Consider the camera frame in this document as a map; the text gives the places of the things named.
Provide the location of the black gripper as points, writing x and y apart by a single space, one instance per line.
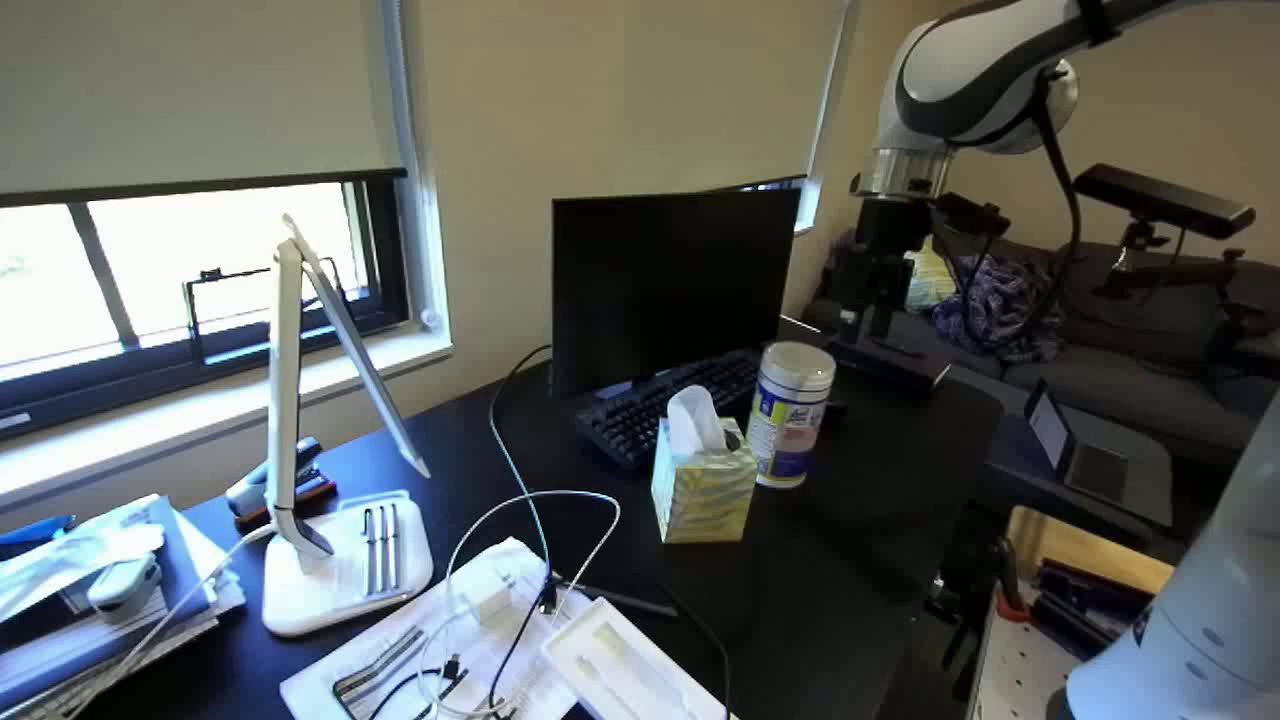
890 253

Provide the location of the yellow patterned tissue box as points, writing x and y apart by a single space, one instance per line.
703 494

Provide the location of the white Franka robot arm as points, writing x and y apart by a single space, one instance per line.
974 53

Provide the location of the flat black box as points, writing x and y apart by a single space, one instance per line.
894 363

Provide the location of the yellow pillow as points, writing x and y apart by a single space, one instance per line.
931 280

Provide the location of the purple patterned cloth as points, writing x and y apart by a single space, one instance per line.
1000 307

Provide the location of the white wipes canister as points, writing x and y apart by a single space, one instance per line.
788 414

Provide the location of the black computer monitor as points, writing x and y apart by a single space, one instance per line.
663 280

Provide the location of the open dark laptop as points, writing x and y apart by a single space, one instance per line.
1104 467

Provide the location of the black keyboard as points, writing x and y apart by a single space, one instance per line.
635 423

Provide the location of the dark grey sofa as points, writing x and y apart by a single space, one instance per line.
1161 372

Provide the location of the wooden crate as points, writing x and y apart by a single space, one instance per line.
1083 543

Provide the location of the dark blue tools in crate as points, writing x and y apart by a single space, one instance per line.
1084 602

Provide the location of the white foam tray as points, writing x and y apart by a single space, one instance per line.
625 665

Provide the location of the white desk lamp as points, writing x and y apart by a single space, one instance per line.
282 403

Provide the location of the grey metal tweezers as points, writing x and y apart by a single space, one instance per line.
373 665

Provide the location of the black and red stapler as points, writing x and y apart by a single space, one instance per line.
275 484

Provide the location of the beige roller window blind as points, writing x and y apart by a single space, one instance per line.
185 83

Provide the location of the small white rounded device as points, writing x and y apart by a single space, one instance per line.
121 586

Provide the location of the black framed window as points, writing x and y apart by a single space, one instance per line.
54 363

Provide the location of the stack of books and papers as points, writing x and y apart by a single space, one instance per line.
80 654

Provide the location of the blue flat item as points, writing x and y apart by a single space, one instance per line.
29 539

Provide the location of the black camera bar on stand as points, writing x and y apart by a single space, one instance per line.
1161 203

